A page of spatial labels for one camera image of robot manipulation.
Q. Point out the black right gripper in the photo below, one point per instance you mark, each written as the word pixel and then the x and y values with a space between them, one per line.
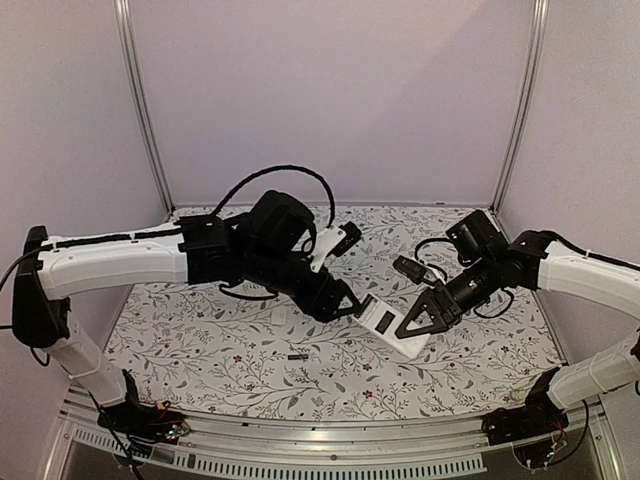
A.
pixel 445 304

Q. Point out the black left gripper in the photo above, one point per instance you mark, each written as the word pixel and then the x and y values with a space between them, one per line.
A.
pixel 334 290

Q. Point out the white and red remote control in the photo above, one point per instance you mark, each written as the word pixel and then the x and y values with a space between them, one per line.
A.
pixel 382 320

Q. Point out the white battery cover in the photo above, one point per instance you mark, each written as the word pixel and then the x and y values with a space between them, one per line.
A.
pixel 279 317

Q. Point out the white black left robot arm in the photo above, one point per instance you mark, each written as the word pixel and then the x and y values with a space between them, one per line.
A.
pixel 275 245

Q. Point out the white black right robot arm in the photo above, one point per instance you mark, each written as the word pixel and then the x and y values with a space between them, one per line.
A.
pixel 535 260

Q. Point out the floral patterned table mat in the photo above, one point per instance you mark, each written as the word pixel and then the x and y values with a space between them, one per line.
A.
pixel 204 351

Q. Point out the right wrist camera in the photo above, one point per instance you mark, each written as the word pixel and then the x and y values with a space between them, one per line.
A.
pixel 411 269

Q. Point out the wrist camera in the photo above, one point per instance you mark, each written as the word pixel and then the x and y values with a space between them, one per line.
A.
pixel 411 269
pixel 350 235

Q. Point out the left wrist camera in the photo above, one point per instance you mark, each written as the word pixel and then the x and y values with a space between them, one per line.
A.
pixel 350 235

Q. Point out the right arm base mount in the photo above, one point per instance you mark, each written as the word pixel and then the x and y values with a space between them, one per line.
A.
pixel 535 414

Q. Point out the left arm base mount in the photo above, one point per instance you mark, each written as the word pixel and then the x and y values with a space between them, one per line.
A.
pixel 152 424

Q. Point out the aluminium front rail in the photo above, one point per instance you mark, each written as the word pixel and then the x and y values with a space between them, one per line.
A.
pixel 236 447

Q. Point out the right aluminium frame post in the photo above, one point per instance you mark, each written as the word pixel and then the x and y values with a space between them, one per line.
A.
pixel 523 104

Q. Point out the aluminium frame post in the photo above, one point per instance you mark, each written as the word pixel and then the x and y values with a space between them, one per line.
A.
pixel 523 104
pixel 125 27

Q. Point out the left aluminium frame post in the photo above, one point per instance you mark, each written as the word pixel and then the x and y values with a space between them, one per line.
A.
pixel 125 27

